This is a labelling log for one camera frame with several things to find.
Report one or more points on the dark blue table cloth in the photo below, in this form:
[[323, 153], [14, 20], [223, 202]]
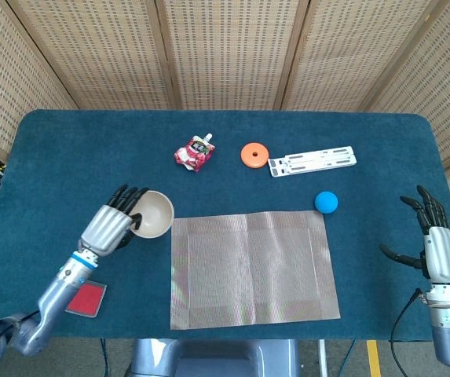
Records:
[[71, 157]]

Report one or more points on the white folding stand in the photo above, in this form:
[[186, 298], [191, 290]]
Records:
[[311, 162]]

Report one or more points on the grey blue robot torso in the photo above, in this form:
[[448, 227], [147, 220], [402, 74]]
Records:
[[216, 359]]

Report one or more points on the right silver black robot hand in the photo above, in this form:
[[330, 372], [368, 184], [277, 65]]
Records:
[[442, 255]]

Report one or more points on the cream round bowl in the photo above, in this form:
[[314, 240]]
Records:
[[156, 216]]

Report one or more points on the orange disc with hole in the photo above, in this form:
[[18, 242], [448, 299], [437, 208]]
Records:
[[250, 159]]

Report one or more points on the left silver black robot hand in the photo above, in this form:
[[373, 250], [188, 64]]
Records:
[[104, 229]]

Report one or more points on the woven bamboo folding screen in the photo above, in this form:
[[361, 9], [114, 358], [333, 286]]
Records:
[[228, 51]]

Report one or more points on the red card in clear case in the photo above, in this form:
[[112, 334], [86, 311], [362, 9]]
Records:
[[89, 298]]

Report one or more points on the brown woven placemat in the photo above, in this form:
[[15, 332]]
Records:
[[252, 271]]

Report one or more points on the crumpled red drink pouch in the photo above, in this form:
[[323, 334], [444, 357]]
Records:
[[195, 155]]

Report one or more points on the blue ball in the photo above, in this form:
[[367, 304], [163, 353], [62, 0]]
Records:
[[326, 202]]

